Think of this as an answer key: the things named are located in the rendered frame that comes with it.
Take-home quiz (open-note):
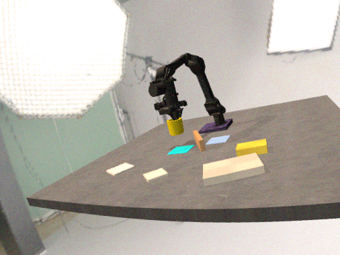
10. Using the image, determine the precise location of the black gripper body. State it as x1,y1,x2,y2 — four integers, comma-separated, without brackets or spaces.
159,91,187,115

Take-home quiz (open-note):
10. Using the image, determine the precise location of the yellow cup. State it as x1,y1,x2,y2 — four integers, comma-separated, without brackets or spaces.
167,118,184,136

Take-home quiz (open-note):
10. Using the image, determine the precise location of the cream flat square tile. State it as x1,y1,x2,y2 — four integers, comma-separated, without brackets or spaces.
106,163,135,176

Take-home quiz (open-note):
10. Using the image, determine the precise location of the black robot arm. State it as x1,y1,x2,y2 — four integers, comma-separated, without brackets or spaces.
148,53,228,126

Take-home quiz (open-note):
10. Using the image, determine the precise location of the beige flat square tile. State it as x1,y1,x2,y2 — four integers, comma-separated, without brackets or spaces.
143,168,168,183

